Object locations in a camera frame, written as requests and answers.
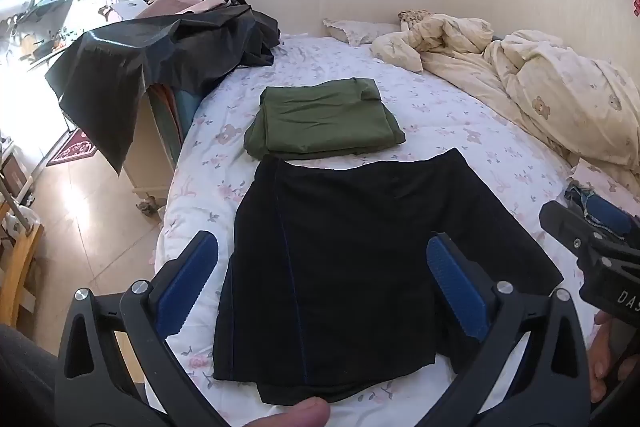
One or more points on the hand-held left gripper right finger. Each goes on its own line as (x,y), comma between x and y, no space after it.
(457,287)

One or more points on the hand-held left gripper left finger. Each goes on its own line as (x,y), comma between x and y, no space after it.
(186,286)

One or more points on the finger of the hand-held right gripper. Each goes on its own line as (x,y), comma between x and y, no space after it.
(607,212)
(565,224)

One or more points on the black pants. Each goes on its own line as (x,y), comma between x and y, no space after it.
(350,267)

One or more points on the folded green pants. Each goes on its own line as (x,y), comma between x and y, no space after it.
(320,119)

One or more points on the person's right hand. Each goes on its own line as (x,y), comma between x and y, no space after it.
(602,357)

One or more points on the person's left hand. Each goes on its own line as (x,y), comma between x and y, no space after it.
(305,413)

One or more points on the blue denim cloth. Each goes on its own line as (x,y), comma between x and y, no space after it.
(577,199)

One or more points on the cream bedside cabinet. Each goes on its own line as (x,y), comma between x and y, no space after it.
(145,157)

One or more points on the cream bear print duvet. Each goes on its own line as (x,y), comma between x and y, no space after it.
(550,82)

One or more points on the wooden chair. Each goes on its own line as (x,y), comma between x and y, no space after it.
(20,257)

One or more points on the floral bed sheet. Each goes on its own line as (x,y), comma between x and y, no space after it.
(440,107)

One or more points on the red floor rug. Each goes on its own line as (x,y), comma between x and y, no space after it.
(72,148)

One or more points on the person's grey trouser leg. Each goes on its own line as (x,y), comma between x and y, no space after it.
(22,382)

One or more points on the black garment pile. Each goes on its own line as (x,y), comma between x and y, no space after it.
(150,49)

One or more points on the white frilled pillow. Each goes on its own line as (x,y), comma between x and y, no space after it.
(357,29)

